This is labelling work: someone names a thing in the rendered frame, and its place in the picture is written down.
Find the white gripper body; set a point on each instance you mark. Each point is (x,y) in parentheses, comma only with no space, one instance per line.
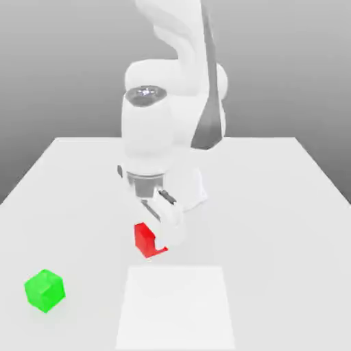
(168,215)

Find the small red cube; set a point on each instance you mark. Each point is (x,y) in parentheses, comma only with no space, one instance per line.
(142,238)

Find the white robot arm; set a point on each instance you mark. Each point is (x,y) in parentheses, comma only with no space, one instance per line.
(148,131)

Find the small green cube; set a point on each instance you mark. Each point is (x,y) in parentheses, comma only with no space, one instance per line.
(44,290)

